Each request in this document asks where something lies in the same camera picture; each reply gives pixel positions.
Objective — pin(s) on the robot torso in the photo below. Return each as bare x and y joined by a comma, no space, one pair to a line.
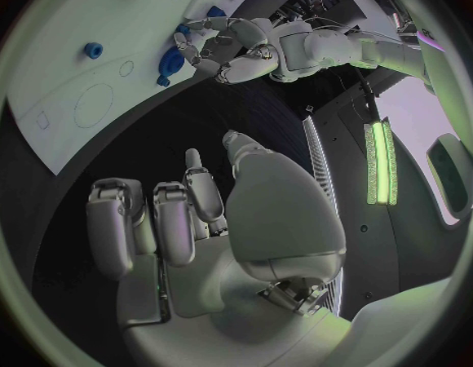
404,250

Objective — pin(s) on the blue gear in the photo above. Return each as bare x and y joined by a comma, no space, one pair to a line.
169,62

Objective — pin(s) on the blue small peg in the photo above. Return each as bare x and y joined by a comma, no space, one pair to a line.
163,81

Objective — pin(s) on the blue block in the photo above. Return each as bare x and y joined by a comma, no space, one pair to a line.
182,30

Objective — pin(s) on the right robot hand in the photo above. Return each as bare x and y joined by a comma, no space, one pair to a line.
274,208

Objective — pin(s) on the white task board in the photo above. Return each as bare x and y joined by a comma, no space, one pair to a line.
106,27

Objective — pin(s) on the blue plug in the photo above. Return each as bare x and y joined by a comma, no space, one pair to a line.
215,12

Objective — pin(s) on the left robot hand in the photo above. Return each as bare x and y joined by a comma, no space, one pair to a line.
244,67

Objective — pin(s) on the glowing light bar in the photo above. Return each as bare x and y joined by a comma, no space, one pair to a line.
381,165

